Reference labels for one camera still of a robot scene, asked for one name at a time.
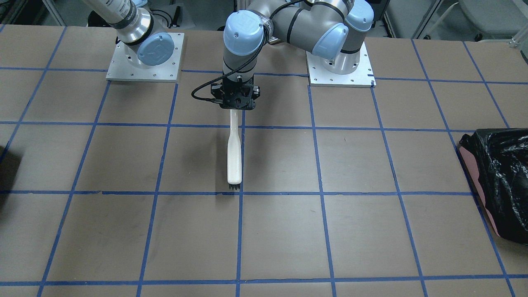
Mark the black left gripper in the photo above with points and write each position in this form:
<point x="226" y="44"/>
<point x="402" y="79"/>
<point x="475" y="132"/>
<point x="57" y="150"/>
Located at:
<point x="256" y="91"/>

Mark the beige hand brush black bristles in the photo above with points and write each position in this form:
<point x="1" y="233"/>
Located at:
<point x="234" y="154"/>

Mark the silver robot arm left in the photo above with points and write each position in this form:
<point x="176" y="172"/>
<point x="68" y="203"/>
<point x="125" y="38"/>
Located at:
<point x="332" y="32"/>

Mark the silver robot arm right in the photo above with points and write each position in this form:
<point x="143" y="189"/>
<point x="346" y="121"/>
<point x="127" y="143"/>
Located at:
<point x="137" y="28"/>

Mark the black bag lined bin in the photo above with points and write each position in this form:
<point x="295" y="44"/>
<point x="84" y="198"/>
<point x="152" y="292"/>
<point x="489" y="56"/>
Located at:
<point x="497" y="163"/>

